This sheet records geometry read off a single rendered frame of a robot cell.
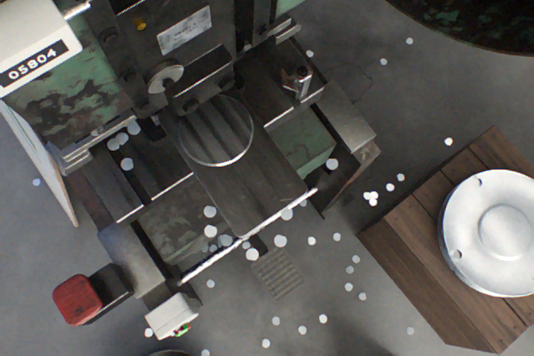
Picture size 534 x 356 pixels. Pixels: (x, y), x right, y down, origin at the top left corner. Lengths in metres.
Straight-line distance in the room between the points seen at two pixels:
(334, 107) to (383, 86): 0.76
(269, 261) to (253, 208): 0.62
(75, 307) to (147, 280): 0.15
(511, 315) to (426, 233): 0.26
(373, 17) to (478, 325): 1.03
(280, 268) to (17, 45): 1.20
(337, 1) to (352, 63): 0.23
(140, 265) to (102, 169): 0.18
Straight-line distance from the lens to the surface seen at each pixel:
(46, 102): 0.57
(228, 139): 0.94
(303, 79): 0.97
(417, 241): 1.40
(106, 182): 1.03
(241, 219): 0.92
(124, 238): 1.07
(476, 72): 1.98
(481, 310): 1.44
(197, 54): 0.77
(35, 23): 0.42
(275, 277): 1.53
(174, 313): 1.06
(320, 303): 1.70
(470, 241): 1.40
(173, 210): 1.06
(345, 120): 1.12
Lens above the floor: 1.69
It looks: 75 degrees down
